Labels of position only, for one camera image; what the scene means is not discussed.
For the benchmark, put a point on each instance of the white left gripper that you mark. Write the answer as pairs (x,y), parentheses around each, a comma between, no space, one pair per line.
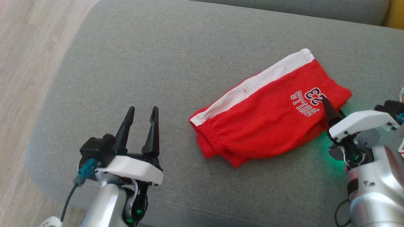
(135,168)

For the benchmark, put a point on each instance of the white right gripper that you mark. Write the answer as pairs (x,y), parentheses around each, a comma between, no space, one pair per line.
(363,123)

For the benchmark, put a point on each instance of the red white basketball shorts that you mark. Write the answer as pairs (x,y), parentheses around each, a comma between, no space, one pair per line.
(268,126)

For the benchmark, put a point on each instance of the red white basketball jersey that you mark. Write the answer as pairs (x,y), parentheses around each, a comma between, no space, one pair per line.
(402,151)

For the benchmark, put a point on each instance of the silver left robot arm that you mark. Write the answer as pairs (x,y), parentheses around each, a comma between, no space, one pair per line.
(104,205)

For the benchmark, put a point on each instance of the wide grey sofa seat cushion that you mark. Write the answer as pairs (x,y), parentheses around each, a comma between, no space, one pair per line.
(157,63)

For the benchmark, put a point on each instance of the grey sofa backrest cushion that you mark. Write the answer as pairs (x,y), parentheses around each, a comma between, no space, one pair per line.
(300,9)

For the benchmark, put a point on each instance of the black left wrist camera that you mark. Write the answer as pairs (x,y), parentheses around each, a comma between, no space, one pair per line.
(96,149)

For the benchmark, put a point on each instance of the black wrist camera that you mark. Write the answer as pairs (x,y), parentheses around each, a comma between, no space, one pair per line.
(389,108)
(96,149)

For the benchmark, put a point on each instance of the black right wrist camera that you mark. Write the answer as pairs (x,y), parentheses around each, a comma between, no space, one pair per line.
(389,108)

